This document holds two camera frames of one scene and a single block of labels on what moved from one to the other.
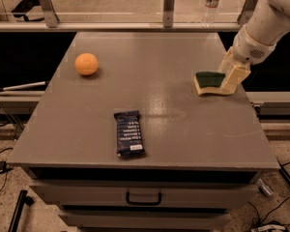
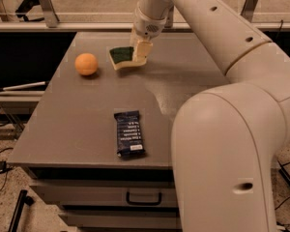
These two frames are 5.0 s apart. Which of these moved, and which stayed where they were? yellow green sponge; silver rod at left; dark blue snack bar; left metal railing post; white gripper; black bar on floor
Moved: yellow green sponge; white gripper
Stayed: black bar on floor; left metal railing post; dark blue snack bar; silver rod at left
